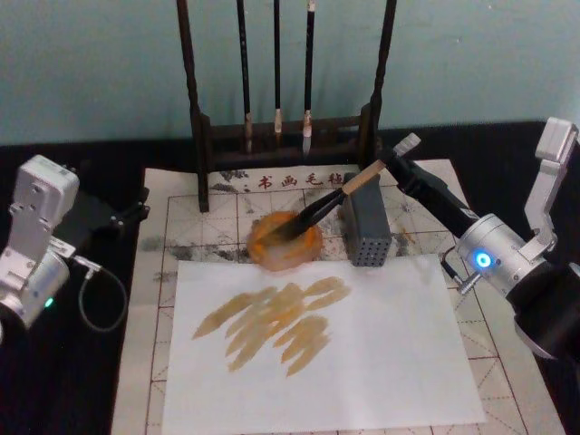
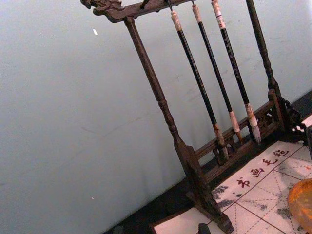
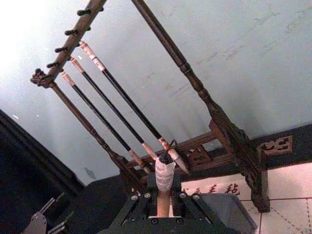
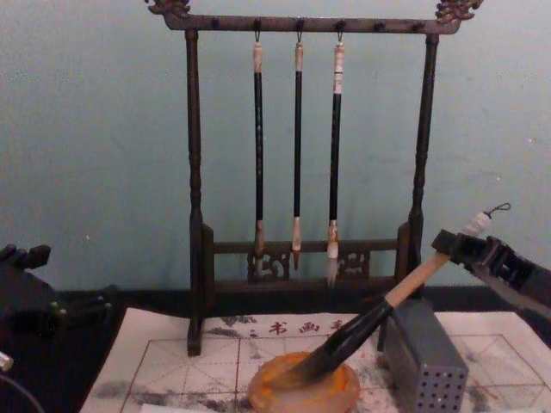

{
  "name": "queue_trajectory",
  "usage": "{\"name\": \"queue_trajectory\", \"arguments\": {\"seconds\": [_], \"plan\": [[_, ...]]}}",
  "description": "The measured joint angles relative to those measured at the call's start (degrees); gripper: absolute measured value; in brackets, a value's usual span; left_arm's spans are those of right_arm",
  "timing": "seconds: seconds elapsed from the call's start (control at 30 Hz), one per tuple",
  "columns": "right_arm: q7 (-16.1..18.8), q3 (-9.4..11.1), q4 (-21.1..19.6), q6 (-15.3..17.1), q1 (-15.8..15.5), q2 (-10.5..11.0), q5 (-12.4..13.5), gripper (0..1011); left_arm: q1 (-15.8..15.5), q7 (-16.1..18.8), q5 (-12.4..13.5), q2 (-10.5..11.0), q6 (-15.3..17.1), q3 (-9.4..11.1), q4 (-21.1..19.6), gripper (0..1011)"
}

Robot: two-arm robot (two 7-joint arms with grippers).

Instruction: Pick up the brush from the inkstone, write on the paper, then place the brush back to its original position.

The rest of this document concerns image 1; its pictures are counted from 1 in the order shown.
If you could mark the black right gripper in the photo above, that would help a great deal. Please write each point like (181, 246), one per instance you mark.
(435, 199)

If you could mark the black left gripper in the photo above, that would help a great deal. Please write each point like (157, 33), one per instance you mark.
(88, 215)

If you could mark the large black brush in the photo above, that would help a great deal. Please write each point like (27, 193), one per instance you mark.
(317, 210)

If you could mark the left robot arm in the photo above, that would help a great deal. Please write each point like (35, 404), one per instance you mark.
(34, 217)

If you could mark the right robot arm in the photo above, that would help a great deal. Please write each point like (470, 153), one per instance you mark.
(539, 267)

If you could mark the grey perforated block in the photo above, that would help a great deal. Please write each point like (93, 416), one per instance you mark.
(367, 226)

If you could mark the dark wooden brush rack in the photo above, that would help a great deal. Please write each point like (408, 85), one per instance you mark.
(202, 136)

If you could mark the hanging brush with white tip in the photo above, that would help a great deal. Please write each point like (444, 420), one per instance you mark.
(309, 68)

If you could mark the orange stained paint dish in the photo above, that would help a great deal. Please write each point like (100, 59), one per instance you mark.
(290, 251)

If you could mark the thin hanging brush, pale ferrule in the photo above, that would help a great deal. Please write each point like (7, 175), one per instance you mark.
(277, 68)

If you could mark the hanging brush with brown tip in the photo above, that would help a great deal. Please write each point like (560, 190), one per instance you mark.
(245, 68)

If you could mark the white paper with ochre strokes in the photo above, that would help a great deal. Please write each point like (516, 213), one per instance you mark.
(389, 344)

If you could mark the black table cloth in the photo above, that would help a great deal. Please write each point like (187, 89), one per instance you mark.
(63, 389)

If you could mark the grid-printed calligraphy felt mat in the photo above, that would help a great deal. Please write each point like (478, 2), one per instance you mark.
(498, 389)

